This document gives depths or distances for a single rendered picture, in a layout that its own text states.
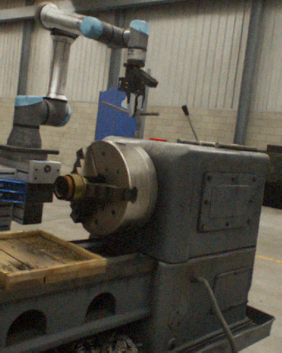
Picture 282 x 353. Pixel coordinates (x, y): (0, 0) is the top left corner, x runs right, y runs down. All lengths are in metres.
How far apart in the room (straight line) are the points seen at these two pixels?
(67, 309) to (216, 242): 0.62
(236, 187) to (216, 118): 10.61
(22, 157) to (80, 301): 0.77
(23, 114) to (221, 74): 10.81
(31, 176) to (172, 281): 0.71
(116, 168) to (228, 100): 10.96
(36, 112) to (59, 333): 0.98
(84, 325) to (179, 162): 0.56
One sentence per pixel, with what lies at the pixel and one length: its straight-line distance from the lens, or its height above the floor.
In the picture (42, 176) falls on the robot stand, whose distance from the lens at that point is 1.71.
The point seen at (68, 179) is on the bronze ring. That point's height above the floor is 1.11.
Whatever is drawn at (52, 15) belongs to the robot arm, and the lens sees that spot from 1.79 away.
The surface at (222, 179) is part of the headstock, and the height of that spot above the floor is 1.14.
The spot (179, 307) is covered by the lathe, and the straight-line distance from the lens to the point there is 1.46.
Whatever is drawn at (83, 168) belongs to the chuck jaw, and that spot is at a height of 1.14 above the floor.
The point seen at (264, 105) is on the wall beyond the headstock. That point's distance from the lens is 11.70.
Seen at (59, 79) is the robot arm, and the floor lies 1.48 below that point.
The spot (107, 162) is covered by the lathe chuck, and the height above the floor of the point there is 1.17.
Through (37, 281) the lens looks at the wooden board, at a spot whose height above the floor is 0.88.
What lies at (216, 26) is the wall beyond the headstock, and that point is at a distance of 12.83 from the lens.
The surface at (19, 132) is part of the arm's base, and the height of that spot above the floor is 1.22.
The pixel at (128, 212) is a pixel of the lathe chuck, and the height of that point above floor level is 1.03.
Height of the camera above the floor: 1.25
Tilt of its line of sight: 3 degrees down
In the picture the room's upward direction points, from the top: 7 degrees clockwise
